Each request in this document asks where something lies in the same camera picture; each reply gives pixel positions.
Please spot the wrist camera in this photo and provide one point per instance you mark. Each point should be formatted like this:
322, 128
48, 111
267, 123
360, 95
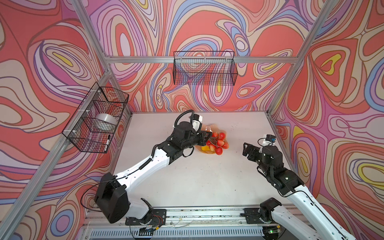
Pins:
196, 122
269, 140

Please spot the pink scalloped fruit bowl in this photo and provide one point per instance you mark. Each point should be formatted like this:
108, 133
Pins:
210, 128

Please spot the black wire basket left wall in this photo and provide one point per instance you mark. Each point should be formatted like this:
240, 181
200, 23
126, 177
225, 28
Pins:
81, 131

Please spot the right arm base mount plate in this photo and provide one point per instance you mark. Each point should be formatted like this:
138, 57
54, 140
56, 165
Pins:
257, 216

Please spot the black wire basket back wall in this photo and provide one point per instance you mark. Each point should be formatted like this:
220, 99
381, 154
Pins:
204, 68

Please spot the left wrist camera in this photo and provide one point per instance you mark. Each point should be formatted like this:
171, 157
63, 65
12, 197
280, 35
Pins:
196, 122

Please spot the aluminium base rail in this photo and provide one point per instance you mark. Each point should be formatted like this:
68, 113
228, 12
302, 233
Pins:
189, 223

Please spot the black marker pen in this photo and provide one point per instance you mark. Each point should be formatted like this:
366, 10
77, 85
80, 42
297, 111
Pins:
107, 143

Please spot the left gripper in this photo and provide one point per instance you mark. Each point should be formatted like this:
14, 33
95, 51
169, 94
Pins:
202, 139

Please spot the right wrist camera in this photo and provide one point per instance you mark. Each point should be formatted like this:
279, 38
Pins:
269, 140

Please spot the black wire basket wall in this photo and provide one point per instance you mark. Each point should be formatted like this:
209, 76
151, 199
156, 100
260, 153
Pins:
81, 131
204, 68

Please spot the yellow fake banana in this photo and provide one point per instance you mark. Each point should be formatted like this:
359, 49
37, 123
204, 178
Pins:
208, 148

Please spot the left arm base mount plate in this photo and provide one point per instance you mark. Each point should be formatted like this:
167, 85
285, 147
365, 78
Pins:
154, 218

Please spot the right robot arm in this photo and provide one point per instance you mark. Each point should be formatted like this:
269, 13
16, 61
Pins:
322, 226

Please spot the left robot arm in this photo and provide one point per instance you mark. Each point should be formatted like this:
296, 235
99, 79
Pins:
113, 194

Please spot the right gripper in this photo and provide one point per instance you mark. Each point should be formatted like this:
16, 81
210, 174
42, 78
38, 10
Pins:
254, 151

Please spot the white tape roll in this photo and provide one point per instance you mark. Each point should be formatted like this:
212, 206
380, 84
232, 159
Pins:
105, 123

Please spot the red fake grape bunch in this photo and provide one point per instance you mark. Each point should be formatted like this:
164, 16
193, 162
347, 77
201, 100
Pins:
218, 140

